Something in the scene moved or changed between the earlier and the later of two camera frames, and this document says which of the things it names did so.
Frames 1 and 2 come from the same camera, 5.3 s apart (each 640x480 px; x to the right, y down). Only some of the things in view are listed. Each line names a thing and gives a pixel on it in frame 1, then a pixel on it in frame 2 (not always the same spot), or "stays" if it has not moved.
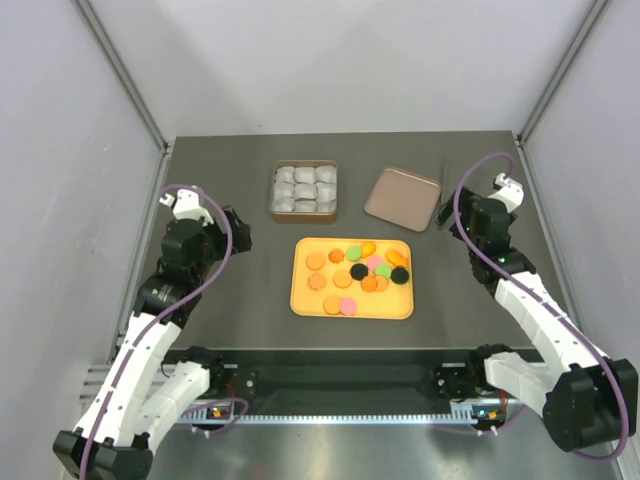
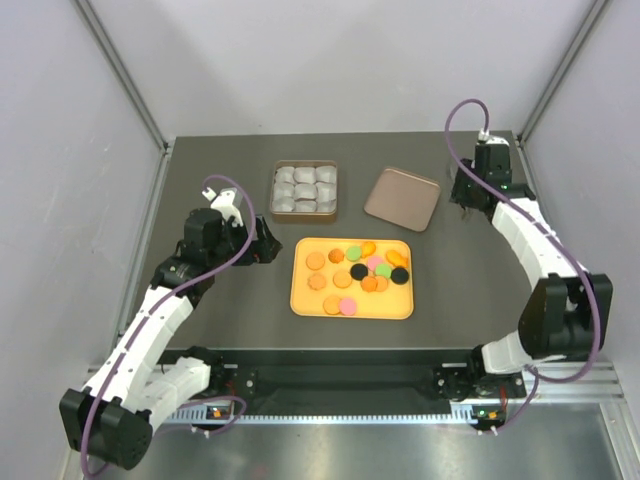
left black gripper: x=239 y=235 -> x=261 y=251
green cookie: x=354 y=253 stays
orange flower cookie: x=336 y=255 stays
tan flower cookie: x=316 y=281 stays
